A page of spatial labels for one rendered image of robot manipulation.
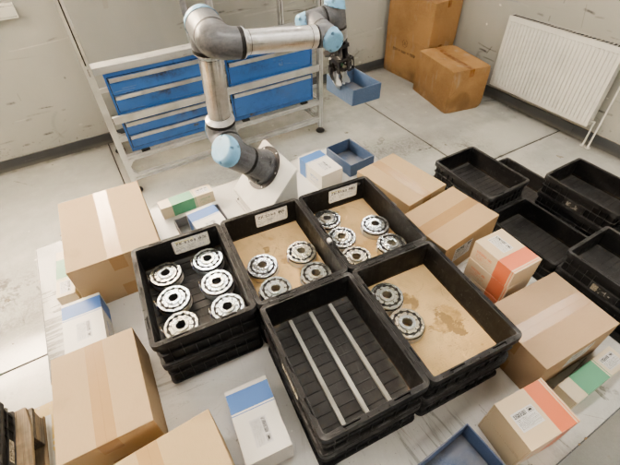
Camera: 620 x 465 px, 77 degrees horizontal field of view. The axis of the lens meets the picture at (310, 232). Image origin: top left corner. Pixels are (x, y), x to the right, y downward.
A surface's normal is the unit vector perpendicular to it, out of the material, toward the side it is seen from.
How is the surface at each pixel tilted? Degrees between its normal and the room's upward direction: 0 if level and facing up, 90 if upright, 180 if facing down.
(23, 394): 0
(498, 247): 0
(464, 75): 89
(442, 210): 0
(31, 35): 90
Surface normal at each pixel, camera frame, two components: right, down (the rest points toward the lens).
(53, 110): 0.51, 0.59
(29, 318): -0.03, -0.71
